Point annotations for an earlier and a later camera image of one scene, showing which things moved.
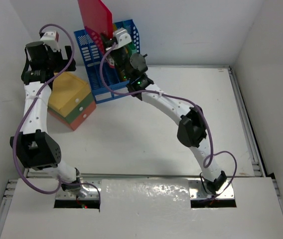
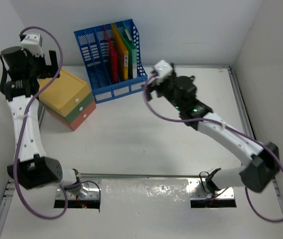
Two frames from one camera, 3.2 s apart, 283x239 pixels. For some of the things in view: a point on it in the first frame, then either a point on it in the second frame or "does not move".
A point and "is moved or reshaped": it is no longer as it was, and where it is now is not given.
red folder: [97, 20] is moved or reshaped
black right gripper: [106, 41] to [155, 85]
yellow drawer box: [68, 90] does not move
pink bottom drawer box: [78, 119] does not move
